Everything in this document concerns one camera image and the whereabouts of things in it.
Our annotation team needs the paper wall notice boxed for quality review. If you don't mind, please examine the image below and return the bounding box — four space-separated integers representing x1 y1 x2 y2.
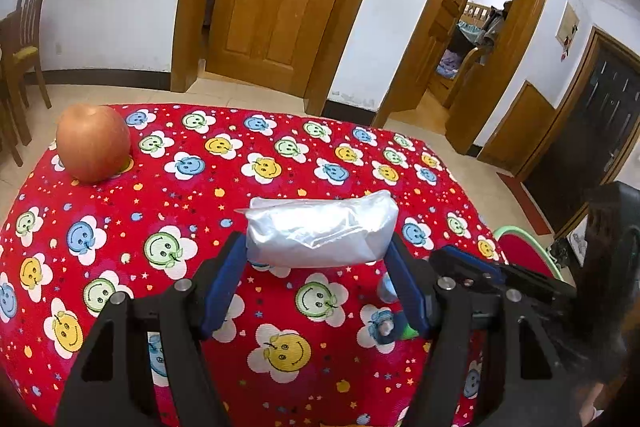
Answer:
555 2 581 62

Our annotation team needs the white plastic bag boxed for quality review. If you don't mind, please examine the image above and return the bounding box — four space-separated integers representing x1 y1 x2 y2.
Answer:
234 190 399 269

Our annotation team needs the wooden bunk bed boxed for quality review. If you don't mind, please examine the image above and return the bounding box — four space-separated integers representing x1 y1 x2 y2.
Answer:
435 2 516 94

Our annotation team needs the apple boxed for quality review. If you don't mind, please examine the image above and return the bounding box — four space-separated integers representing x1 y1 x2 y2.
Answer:
56 104 132 184

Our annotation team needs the wooden wall panel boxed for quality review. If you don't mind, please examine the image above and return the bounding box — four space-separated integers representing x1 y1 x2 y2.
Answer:
477 81 556 172

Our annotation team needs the person's dark hair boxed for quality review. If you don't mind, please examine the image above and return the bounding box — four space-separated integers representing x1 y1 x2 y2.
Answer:
545 307 640 408

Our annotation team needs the dark metal door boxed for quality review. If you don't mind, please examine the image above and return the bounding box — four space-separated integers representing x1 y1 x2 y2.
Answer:
520 27 640 233

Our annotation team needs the small green plastic item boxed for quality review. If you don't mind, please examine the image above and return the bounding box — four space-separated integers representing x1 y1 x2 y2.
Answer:
375 313 420 344

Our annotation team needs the wooden chair with yellow cushion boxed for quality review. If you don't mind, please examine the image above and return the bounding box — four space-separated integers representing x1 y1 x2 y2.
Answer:
12 0 54 108

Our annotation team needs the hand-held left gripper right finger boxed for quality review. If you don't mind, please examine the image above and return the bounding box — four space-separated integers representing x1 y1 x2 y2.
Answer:
382 232 586 427

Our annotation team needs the wooden table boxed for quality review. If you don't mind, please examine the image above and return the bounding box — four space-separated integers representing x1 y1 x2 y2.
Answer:
0 14 26 168

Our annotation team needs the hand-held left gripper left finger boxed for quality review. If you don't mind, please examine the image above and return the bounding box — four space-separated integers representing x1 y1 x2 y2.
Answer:
55 232 250 427

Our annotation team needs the wooden bedroom door frame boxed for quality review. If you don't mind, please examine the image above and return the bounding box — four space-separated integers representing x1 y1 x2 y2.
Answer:
372 0 558 155

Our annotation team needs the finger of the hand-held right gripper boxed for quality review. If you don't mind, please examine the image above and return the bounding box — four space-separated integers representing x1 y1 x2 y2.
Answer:
430 245 506 289

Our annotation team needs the open wooden bedroom door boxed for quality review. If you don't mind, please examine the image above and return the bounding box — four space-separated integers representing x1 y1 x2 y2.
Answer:
427 0 488 105

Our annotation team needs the red flower printed tablecloth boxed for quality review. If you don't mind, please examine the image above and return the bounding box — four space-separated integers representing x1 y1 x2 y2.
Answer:
0 103 506 427

